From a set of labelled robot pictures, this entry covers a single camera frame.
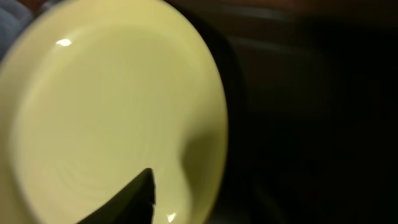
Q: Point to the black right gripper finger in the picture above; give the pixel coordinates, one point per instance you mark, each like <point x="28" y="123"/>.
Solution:
<point x="134" y="204"/>

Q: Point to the yellow plate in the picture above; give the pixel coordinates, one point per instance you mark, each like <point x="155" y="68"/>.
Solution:
<point x="94" y="92"/>

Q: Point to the light blue bowl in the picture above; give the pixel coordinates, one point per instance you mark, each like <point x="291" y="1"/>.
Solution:
<point x="16" y="15"/>

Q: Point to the dark brown tray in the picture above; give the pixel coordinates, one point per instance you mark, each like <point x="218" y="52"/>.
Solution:
<point x="311" y="88"/>

